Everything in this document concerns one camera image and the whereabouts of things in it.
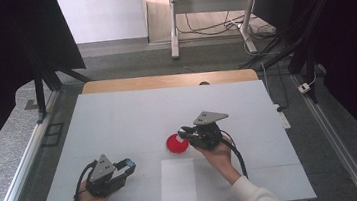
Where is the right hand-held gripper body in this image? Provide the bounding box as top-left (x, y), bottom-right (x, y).
top-left (185, 108), bottom-right (233, 153)

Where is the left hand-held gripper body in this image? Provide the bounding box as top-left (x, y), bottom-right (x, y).
top-left (81, 152), bottom-right (128, 201)

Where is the white stamp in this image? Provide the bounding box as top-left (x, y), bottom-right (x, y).
top-left (175, 133), bottom-right (189, 144)

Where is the red petri dish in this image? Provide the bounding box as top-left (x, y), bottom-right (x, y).
top-left (164, 132), bottom-right (191, 156)

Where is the white paper sheet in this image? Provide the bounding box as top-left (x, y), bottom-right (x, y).
top-left (156, 156), bottom-right (199, 201)

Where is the wooden table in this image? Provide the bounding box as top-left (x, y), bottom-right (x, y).
top-left (80, 63), bottom-right (260, 100)

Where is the black metal stand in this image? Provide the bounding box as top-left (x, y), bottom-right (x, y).
top-left (235, 30), bottom-right (323, 112)
top-left (28, 54), bottom-right (96, 125)

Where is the white plug adapter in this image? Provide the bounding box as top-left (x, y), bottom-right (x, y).
top-left (297, 82), bottom-right (312, 95)

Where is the dark cabinet panel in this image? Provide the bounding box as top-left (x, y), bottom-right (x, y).
top-left (250, 0), bottom-right (304, 34)

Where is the black curtain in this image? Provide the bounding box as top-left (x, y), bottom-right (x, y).
top-left (285, 0), bottom-right (357, 176)
top-left (0, 0), bottom-right (97, 169)

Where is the left hand-held gripper black cable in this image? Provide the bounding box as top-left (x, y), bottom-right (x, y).
top-left (68, 159), bottom-right (103, 201)

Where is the hand-held gripper black cable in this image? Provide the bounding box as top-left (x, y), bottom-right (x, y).
top-left (68, 159), bottom-right (103, 201)
top-left (219, 127), bottom-right (250, 182)

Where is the right hand-held gripper black cable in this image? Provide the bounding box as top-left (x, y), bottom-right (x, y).
top-left (219, 127), bottom-right (250, 182)

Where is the aluminium floor rail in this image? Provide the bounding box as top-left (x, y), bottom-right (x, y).
top-left (0, 89), bottom-right (73, 201)
top-left (288, 67), bottom-right (357, 201)

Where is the white metal desk frame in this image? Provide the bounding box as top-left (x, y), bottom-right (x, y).
top-left (165, 0), bottom-right (267, 63)

